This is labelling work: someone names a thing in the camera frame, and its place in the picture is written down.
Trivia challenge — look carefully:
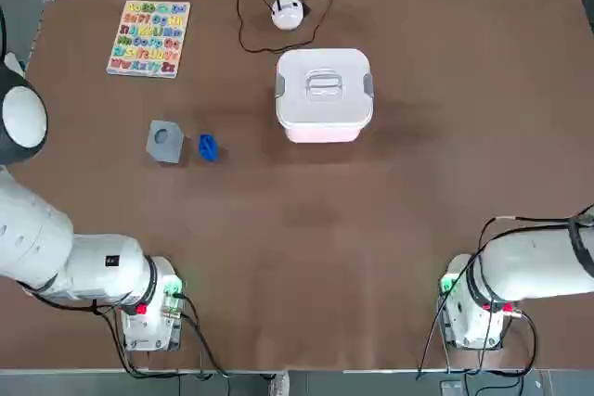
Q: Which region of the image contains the grey block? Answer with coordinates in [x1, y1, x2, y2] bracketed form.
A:
[146, 120, 187, 166]

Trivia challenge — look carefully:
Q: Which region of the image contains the pink storage bin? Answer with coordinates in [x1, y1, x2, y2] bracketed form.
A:
[279, 121, 367, 145]

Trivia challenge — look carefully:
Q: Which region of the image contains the blue toy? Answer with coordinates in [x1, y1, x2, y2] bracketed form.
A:
[198, 134, 224, 163]

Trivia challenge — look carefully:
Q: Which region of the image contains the black lamp cable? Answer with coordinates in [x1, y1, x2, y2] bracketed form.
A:
[237, 0, 333, 55]

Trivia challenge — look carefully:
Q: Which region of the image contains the colourful alphabet puzzle board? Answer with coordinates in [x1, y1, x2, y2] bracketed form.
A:
[105, 0, 192, 79]

